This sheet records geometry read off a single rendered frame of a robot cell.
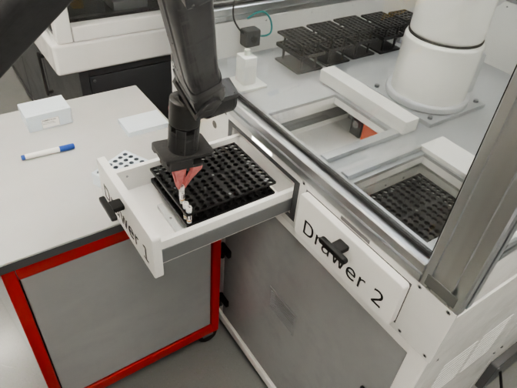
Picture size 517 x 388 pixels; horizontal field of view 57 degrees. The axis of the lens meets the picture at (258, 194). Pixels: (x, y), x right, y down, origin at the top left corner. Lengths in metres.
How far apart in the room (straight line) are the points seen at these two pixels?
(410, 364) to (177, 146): 0.60
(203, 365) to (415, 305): 1.05
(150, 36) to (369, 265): 1.19
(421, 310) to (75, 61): 1.31
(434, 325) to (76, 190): 0.88
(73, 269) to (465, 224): 0.88
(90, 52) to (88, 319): 0.86
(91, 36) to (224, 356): 1.18
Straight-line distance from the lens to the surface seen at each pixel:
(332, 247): 0.91
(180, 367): 1.79
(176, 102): 0.83
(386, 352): 1.05
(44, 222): 1.21
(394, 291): 0.88
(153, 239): 0.88
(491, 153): 0.69
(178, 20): 0.54
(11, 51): 0.47
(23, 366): 1.91
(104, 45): 1.73
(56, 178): 1.33
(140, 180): 1.13
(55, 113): 1.51
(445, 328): 0.87
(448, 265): 0.80
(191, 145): 0.87
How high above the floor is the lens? 1.55
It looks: 40 degrees down
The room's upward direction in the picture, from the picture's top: 5 degrees clockwise
